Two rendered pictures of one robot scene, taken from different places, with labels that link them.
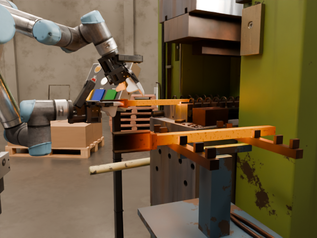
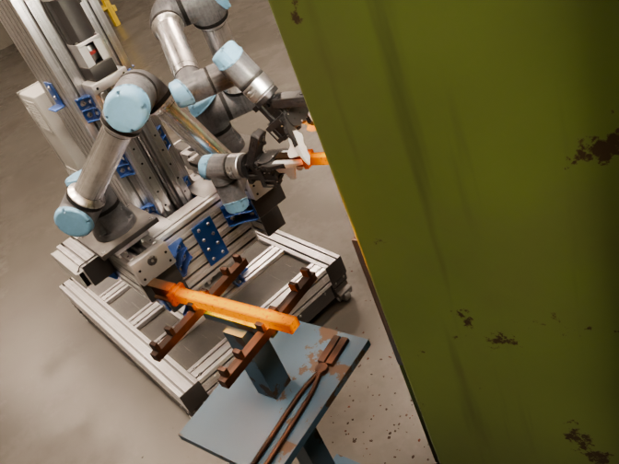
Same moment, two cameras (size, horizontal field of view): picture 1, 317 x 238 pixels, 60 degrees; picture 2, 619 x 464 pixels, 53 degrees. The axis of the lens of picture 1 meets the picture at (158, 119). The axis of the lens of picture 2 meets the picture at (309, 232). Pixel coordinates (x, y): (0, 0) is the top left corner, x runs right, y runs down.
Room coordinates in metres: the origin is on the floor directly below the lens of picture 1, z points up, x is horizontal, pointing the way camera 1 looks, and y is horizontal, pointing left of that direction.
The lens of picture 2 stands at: (0.50, -1.22, 1.76)
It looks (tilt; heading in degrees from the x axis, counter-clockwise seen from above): 33 degrees down; 69
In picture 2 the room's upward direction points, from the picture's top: 23 degrees counter-clockwise
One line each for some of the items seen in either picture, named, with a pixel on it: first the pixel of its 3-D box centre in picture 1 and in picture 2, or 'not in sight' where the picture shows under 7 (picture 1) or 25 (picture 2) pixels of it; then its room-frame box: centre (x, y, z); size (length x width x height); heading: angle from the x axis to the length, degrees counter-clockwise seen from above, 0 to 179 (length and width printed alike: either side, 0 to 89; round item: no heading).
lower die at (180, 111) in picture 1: (210, 108); not in sight; (1.35, -0.26, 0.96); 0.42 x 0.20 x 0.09; 119
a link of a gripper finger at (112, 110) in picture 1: (112, 109); (290, 169); (1.06, 0.18, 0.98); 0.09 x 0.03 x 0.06; 116
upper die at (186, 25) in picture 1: (212, 32); not in sight; (1.35, -0.26, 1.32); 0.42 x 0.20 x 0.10; 119
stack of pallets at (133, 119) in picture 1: (133, 112); not in sight; (6.25, 0.58, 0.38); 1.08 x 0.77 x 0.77; 96
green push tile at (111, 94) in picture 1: (111, 96); not in sight; (1.53, 0.26, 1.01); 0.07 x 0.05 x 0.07; 54
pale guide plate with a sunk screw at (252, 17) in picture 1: (252, 30); not in sight; (1.03, -0.34, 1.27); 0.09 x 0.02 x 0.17; 29
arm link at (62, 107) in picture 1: (61, 109); (239, 166); (0.98, 0.35, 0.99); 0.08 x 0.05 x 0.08; 29
